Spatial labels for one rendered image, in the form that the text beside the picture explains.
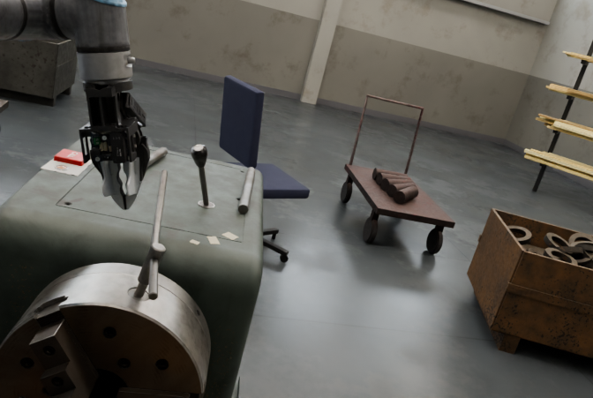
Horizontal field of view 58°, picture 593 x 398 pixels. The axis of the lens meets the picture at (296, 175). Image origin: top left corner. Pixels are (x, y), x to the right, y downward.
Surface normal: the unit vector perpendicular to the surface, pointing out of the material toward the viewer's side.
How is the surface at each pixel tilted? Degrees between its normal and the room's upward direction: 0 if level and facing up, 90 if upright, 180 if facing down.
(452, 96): 90
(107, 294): 4
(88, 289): 16
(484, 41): 90
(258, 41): 90
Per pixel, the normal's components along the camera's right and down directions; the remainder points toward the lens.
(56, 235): 0.21, -0.39
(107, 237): 0.23, -0.57
